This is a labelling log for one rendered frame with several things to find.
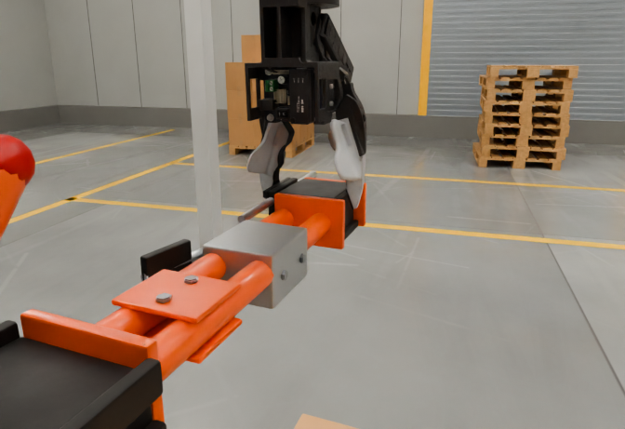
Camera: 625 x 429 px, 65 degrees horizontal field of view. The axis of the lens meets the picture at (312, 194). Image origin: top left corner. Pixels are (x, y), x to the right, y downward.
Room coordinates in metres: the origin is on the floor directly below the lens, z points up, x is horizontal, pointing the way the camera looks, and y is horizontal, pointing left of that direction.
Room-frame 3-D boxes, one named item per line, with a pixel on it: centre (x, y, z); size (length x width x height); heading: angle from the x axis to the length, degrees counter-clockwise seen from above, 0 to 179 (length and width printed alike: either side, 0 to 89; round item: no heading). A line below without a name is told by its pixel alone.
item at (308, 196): (0.50, -0.01, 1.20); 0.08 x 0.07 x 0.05; 158
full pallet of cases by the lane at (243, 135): (7.70, 0.61, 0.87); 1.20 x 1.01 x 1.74; 164
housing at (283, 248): (0.38, 0.05, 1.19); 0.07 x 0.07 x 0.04; 68
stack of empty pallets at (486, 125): (6.85, -2.88, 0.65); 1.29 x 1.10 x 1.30; 164
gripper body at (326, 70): (0.48, 0.01, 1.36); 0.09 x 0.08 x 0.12; 158
